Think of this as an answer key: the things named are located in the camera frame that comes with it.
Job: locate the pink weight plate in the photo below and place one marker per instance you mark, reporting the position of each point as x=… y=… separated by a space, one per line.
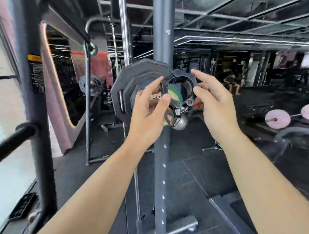
x=280 y=119
x=305 y=112

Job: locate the person's left forearm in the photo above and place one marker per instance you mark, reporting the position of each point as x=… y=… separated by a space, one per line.
x=96 y=192

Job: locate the black barbell collar clamp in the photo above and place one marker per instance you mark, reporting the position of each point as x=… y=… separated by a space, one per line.
x=179 y=73

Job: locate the black weight plate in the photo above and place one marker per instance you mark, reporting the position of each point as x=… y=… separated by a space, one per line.
x=135 y=72

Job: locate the dark rack post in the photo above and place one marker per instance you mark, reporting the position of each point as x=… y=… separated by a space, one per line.
x=29 y=108

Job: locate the grey weight plates on barbell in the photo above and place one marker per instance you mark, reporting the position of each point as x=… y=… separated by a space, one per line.
x=90 y=84

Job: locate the yellow black warning label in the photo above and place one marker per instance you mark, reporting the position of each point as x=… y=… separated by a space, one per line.
x=36 y=72

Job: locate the person's left thumb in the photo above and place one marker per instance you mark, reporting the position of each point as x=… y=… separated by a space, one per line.
x=160 y=106

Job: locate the green blue small weight plate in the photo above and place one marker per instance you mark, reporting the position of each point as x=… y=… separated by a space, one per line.
x=174 y=91

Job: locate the black grated foot plate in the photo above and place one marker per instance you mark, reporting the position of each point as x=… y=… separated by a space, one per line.
x=23 y=206

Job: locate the person's right forearm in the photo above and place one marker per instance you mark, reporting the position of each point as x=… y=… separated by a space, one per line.
x=263 y=188

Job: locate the dark gym bench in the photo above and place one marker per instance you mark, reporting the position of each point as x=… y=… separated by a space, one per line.
x=289 y=136

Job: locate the thin barbell bar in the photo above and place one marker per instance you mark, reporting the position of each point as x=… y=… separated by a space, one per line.
x=295 y=116

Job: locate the grey rack upright post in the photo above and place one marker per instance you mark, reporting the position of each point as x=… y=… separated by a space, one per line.
x=163 y=36

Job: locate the person's left hand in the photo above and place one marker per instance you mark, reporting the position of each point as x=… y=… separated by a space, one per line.
x=142 y=120

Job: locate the wall mirror with light strip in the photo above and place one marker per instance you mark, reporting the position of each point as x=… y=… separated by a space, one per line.
x=60 y=84

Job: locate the chrome guide rod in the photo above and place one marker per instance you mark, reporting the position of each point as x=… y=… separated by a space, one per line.
x=125 y=36

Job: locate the person's right hand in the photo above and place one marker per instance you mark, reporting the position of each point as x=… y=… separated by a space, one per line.
x=218 y=108

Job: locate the chrome barbell sleeve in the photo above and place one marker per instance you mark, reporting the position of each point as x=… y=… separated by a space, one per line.
x=180 y=124

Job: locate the black curved rack tube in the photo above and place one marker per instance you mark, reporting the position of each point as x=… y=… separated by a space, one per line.
x=88 y=108

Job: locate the grey rack foot plate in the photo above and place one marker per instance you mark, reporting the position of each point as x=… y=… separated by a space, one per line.
x=184 y=224

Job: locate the person's right thumb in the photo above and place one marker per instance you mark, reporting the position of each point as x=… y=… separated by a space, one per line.
x=200 y=91

